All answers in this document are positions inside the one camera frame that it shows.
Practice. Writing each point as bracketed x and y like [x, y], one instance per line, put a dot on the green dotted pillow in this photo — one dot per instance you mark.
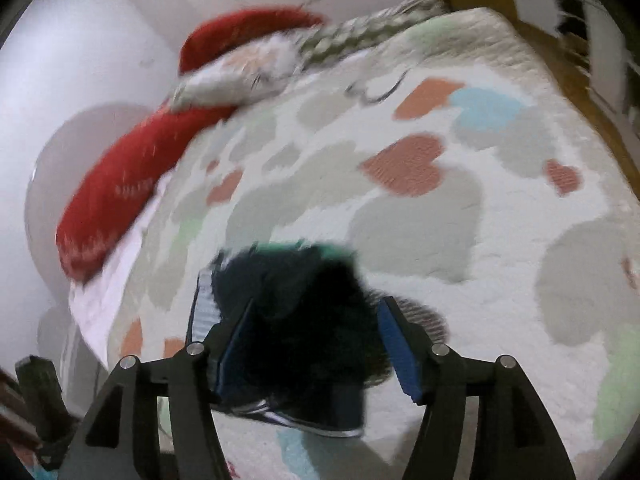
[360, 32]

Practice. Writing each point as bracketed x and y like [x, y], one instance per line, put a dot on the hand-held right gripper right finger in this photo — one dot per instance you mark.
[400, 355]

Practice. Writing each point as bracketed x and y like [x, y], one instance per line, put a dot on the floral print pillow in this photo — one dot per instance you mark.
[240, 75]

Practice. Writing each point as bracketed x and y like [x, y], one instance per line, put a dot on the dark navy striped pants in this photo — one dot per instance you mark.
[310, 320]

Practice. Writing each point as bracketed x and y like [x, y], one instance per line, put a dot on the white bed sheet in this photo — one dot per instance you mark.
[115, 285]

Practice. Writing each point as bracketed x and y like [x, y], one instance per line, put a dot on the long red bolster pillow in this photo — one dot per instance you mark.
[125, 180]

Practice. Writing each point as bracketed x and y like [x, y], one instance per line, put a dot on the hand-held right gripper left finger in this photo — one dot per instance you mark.
[232, 360]

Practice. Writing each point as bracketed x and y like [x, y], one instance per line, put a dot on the heart patterned quilt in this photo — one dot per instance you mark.
[400, 240]

